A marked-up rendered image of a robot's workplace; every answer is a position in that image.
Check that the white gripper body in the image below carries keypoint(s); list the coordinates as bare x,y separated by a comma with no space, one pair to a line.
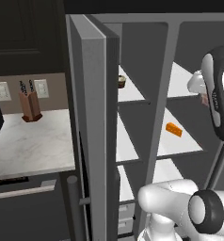
196,83

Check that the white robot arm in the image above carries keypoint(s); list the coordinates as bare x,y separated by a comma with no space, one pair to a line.
167,200

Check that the grey fridge cabinet with shelves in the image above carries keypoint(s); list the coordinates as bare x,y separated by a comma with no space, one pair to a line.
162,78

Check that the grey fridge door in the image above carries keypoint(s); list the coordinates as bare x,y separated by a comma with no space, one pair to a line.
217,166

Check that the grey freezer door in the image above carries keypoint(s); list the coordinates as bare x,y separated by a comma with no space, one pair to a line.
93,125

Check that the pale grey fridge drawer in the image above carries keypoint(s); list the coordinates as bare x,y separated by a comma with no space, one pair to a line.
126,209
125,226

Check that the pink food piece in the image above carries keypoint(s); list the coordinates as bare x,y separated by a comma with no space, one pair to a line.
204,99

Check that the orange cheese wedge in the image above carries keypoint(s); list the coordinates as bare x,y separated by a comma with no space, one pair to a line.
174,129

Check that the brown cupcake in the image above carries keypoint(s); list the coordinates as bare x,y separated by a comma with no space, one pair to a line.
121,81

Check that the brown wooden knife block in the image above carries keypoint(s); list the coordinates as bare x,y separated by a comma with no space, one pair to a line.
30,105

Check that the dark upper cupboard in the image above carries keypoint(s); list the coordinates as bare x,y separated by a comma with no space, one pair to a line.
26,34

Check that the dark dishwasher front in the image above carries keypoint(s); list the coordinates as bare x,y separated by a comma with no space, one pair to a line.
29,216

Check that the white wall outlet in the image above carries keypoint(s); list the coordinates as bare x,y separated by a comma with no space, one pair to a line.
2,91
41,88

